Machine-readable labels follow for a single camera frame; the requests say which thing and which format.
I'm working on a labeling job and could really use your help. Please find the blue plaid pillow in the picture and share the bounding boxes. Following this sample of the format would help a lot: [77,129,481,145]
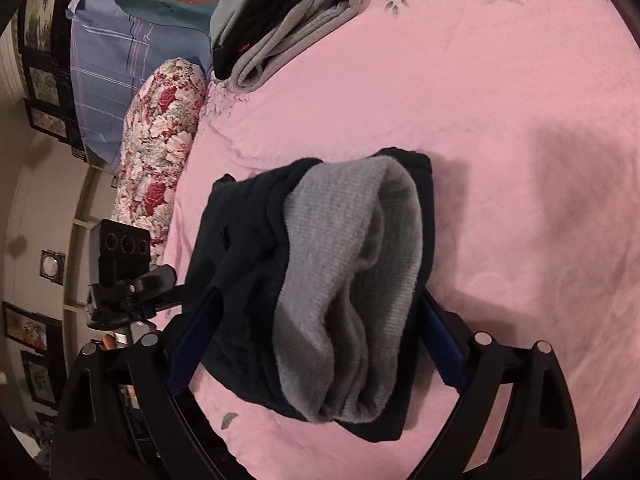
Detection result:
[68,0,212,172]

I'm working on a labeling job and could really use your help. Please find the red floral folded quilt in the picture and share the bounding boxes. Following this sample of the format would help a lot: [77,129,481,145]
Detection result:
[112,58,206,264]

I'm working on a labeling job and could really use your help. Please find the folded black pants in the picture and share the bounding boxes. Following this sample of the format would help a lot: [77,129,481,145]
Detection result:
[212,0,303,76]

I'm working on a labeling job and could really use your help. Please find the dark navy fleece-lined pants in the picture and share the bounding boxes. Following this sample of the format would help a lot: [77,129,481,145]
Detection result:
[169,148,435,442]

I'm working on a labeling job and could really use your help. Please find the pink floral bed sheet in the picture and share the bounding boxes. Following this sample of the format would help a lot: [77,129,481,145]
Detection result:
[164,0,639,469]

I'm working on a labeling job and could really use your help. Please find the cream wall display shelf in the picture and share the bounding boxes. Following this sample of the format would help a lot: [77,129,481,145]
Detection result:
[63,164,117,360]

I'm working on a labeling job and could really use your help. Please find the folded grey pants bottom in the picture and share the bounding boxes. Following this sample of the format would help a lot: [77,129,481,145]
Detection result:
[214,0,362,93]

